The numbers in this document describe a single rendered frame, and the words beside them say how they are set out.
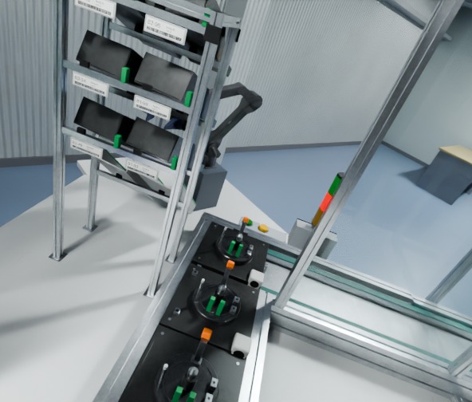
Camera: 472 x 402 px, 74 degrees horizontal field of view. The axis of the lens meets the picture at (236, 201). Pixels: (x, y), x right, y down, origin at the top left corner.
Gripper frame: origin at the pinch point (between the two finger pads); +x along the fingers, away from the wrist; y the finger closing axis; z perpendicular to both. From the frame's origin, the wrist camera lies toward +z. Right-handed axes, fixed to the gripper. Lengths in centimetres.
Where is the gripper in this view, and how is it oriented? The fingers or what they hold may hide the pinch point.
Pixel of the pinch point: (160, 119)
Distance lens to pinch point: 114.2
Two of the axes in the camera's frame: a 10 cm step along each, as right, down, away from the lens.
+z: 2.8, -6.5, -7.0
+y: 9.0, 4.3, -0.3
